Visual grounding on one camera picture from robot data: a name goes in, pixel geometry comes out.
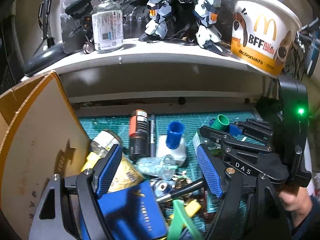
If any person's right hand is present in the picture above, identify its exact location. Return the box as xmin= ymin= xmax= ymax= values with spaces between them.
xmin=278 ymin=185 xmax=312 ymax=213

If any green cap cylinder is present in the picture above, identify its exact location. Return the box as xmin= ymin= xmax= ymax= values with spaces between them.
xmin=209 ymin=114 xmax=230 ymax=131

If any white bottle blue cap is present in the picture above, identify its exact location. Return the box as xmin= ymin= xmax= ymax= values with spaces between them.
xmin=156 ymin=121 xmax=187 ymax=167

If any green cutting mat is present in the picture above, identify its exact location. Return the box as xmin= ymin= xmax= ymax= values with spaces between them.
xmin=77 ymin=110 xmax=266 ymax=235

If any blue book box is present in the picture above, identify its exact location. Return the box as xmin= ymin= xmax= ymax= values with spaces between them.
xmin=98 ymin=181 xmax=168 ymax=239

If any clear plastic bag item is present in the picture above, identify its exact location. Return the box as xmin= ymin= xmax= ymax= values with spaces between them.
xmin=136 ymin=155 xmax=178 ymax=180

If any black marker pen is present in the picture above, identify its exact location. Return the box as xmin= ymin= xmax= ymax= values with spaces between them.
xmin=150 ymin=113 xmax=156 ymax=157

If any yellow plastic piece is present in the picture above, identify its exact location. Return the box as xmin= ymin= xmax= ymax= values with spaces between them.
xmin=183 ymin=199 xmax=202 ymax=218

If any metal keyring bundle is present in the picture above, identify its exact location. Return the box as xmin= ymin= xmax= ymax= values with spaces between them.
xmin=150 ymin=171 xmax=193 ymax=197

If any cardboard box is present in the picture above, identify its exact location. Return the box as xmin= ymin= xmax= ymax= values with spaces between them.
xmin=1 ymin=71 xmax=90 ymax=239

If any black orange flashlight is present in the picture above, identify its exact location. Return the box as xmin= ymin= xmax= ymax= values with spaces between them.
xmin=129 ymin=109 xmax=150 ymax=163

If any white desk shelf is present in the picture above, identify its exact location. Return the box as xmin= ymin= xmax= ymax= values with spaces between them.
xmin=44 ymin=38 xmax=271 ymax=103

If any McDonald's paper bucket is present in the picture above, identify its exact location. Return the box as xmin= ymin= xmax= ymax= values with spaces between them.
xmin=231 ymin=0 xmax=302 ymax=77

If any white robot model figure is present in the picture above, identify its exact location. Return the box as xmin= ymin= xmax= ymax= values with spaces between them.
xmin=139 ymin=0 xmax=228 ymax=56

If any clear glass bottle black cap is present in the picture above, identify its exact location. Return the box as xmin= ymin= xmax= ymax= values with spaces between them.
xmin=92 ymin=0 xmax=124 ymax=53

